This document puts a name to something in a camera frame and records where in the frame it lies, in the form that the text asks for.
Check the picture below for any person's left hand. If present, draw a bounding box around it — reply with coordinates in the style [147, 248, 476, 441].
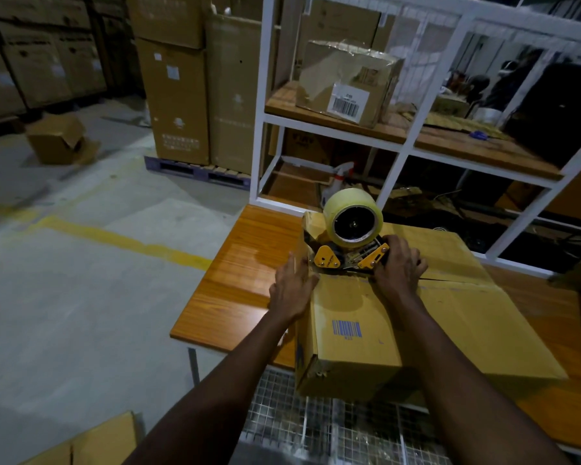
[269, 254, 320, 325]

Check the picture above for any person's right hand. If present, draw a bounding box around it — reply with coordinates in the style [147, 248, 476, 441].
[371, 234, 429, 311]

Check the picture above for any clear packing tape roll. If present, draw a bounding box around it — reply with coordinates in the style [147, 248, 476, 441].
[323, 187, 384, 250]

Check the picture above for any yellow cardboard box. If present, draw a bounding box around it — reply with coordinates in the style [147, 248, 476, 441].
[21, 411, 139, 465]
[294, 210, 570, 402]

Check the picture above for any person's left forearm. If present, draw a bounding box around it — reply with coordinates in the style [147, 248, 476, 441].
[123, 312, 296, 465]

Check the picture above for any person's right forearm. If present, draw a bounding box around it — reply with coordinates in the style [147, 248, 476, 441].
[392, 297, 572, 465]

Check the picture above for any printed brown cardboard box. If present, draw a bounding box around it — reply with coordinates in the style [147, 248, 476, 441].
[269, 128, 338, 165]

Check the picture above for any flattened cardboard sheet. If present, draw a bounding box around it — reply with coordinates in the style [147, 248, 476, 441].
[402, 110, 512, 140]

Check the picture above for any tall plain cardboard box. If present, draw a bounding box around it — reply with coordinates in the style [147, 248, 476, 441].
[204, 12, 265, 176]

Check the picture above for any taped box with barcode label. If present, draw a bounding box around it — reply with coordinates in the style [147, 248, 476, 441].
[296, 39, 405, 129]

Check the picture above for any tall labelled cardboard box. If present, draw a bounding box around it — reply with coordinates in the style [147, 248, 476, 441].
[135, 37, 212, 166]

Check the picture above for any wide brown cardboard box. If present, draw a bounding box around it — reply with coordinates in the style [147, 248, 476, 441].
[125, 0, 207, 50]

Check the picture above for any orange wooden table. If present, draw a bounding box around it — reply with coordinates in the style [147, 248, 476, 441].
[169, 203, 581, 456]

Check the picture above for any white spray bottle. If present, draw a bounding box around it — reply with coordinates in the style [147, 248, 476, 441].
[321, 161, 355, 207]

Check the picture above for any wooden shelf board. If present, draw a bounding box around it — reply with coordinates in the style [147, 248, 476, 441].
[265, 81, 565, 181]

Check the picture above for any blue pallet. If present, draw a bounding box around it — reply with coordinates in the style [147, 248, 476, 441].
[144, 155, 252, 191]

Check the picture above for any black monitor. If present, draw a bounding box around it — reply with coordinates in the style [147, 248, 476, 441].
[503, 62, 581, 168]

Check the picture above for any white wire mesh shelf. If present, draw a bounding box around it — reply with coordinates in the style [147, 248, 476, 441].
[240, 367, 454, 465]

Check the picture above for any white metal shelf frame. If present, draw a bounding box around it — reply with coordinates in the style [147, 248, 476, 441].
[249, 0, 581, 279]

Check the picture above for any wall of stacked cartons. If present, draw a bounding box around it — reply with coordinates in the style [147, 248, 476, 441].
[0, 0, 144, 127]

